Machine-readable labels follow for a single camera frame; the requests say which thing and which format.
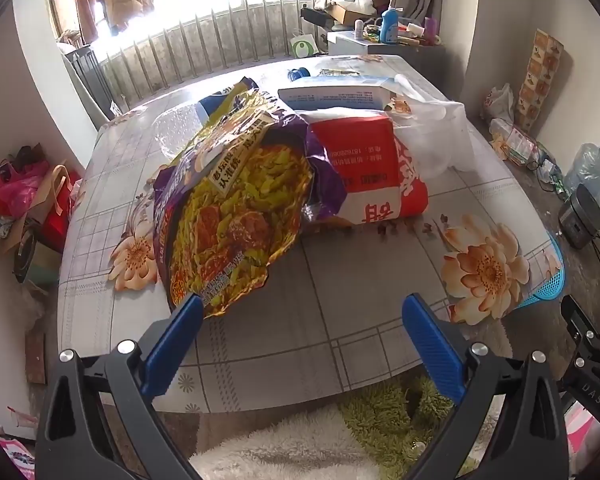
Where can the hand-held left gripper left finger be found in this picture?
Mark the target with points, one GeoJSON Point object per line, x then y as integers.
{"type": "Point", "coordinates": [172, 347]}

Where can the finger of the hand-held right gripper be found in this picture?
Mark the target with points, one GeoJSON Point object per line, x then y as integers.
{"type": "Point", "coordinates": [579, 322]}

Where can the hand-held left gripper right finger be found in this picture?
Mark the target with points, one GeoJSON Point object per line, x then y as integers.
{"type": "Point", "coordinates": [434, 347]}

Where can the blue plastic basket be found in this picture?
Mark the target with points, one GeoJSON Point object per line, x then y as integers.
{"type": "Point", "coordinates": [547, 280]}

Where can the purple yellow snack bag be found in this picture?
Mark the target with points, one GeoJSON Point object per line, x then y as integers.
{"type": "Point", "coordinates": [230, 210]}

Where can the red white paper bag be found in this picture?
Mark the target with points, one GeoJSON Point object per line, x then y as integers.
{"type": "Point", "coordinates": [374, 160]}

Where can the clear plastic bag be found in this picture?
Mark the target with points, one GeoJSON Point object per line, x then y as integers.
{"type": "Point", "coordinates": [180, 130]}

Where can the grey rice cooker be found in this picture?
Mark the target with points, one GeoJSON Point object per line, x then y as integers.
{"type": "Point", "coordinates": [579, 215]}

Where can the floral tablecloth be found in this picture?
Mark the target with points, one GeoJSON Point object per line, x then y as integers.
{"type": "Point", "coordinates": [330, 290]}

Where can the green white fleece garment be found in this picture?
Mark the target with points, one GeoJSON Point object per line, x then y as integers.
{"type": "Point", "coordinates": [290, 445]}

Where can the blue water jug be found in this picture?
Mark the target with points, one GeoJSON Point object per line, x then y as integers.
{"type": "Point", "coordinates": [589, 165]}

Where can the pile of snack packets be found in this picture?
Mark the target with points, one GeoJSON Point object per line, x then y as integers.
{"type": "Point", "coordinates": [514, 142]}

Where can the pink plastic bag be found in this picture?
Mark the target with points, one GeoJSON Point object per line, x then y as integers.
{"type": "Point", "coordinates": [17, 190]}

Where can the crumpled white plastic bag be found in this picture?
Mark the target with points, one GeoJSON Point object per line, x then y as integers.
{"type": "Point", "coordinates": [499, 102]}

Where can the patterned cardboard box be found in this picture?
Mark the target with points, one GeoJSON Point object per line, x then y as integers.
{"type": "Point", "coordinates": [542, 80]}

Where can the blue white carton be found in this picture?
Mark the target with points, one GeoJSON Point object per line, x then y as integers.
{"type": "Point", "coordinates": [330, 95]}

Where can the metal window railing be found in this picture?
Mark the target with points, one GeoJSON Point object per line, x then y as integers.
{"type": "Point", "coordinates": [205, 45]}

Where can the grey cabinet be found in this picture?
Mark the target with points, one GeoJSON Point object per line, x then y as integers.
{"type": "Point", "coordinates": [350, 45]}

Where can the purple cup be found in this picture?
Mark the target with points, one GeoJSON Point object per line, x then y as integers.
{"type": "Point", "coordinates": [430, 27]}

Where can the blue bottle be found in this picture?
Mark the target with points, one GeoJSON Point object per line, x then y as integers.
{"type": "Point", "coordinates": [388, 25]}

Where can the green white paper bag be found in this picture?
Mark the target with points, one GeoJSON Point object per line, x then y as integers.
{"type": "Point", "coordinates": [302, 46]}

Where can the brown cardboard box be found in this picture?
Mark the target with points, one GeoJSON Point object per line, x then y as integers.
{"type": "Point", "coordinates": [350, 12]}

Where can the grey curtain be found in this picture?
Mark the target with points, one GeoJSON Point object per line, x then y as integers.
{"type": "Point", "coordinates": [454, 0]}

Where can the black bag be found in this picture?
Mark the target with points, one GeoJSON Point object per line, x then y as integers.
{"type": "Point", "coordinates": [315, 16]}

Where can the hanging brown coat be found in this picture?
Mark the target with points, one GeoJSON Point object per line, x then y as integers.
{"type": "Point", "coordinates": [87, 0]}

